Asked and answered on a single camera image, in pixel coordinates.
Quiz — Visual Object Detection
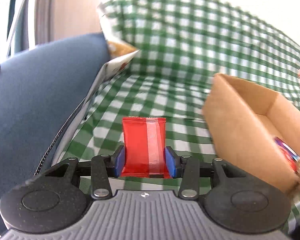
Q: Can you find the plain red packet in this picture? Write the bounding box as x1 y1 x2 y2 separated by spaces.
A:
121 116 171 178

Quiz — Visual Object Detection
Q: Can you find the brown cardboard box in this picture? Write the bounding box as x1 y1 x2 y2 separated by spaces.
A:
203 73 300 193

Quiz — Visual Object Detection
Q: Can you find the blue sofa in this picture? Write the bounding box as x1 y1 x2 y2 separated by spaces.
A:
0 33 110 237

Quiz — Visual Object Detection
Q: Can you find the red chip packet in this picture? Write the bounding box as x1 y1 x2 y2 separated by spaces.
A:
274 137 300 172

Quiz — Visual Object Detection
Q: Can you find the white paper bag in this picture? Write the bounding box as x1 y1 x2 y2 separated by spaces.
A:
51 3 139 165

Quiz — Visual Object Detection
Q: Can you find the green checkered cloth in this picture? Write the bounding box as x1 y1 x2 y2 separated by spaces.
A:
52 0 300 235

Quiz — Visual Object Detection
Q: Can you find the grey curtain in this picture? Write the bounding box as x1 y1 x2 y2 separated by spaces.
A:
34 0 55 45

